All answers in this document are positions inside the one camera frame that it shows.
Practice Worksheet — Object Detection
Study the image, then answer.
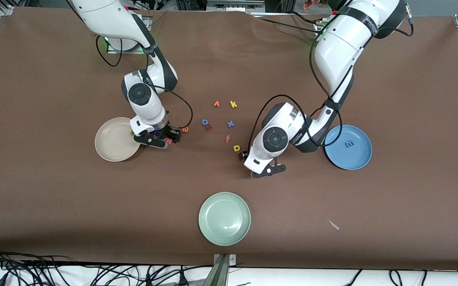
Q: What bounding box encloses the aluminium frame beam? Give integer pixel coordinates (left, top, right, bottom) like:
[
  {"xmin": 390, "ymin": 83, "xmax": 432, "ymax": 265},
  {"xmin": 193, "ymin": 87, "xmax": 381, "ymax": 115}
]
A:
[{"xmin": 206, "ymin": 0, "xmax": 265, "ymax": 12}]

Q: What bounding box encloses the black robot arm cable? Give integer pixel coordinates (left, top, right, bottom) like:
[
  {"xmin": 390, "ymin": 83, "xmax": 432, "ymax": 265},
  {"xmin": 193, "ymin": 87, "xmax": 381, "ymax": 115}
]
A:
[
  {"xmin": 66, "ymin": 0, "xmax": 194, "ymax": 129},
  {"xmin": 248, "ymin": 11, "xmax": 414, "ymax": 153}
]

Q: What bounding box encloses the beige plate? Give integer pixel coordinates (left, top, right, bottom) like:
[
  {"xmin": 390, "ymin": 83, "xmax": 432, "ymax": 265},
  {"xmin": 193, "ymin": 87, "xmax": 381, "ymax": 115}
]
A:
[{"xmin": 94, "ymin": 117, "xmax": 143, "ymax": 162}]

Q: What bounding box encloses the brown table cover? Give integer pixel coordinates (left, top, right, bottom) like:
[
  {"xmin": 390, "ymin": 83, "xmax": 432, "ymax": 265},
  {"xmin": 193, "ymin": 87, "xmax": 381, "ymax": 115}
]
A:
[{"xmin": 0, "ymin": 7, "xmax": 458, "ymax": 271}]

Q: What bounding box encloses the thin black base cable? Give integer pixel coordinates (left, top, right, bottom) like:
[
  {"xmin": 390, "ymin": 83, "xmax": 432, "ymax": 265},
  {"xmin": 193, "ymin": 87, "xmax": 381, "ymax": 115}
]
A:
[{"xmin": 249, "ymin": 11, "xmax": 327, "ymax": 36}]

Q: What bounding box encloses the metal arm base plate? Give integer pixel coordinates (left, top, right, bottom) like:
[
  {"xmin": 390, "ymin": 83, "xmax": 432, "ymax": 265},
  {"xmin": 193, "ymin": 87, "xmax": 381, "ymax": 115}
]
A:
[{"xmin": 107, "ymin": 40, "xmax": 146, "ymax": 54}]

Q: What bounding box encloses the pale green plate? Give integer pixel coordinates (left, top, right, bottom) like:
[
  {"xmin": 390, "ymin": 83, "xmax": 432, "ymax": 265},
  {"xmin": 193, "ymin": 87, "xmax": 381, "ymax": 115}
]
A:
[{"xmin": 198, "ymin": 192, "xmax": 252, "ymax": 247}]

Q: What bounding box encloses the blue plate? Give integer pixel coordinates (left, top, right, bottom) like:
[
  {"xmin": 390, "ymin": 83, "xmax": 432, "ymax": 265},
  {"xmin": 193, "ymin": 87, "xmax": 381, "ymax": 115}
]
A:
[{"xmin": 324, "ymin": 124, "xmax": 373, "ymax": 171}]

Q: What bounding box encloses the orange decorative foliage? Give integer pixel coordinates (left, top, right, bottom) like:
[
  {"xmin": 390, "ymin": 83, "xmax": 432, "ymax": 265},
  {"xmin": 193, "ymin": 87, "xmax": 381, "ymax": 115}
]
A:
[{"xmin": 303, "ymin": 0, "xmax": 333, "ymax": 10}]

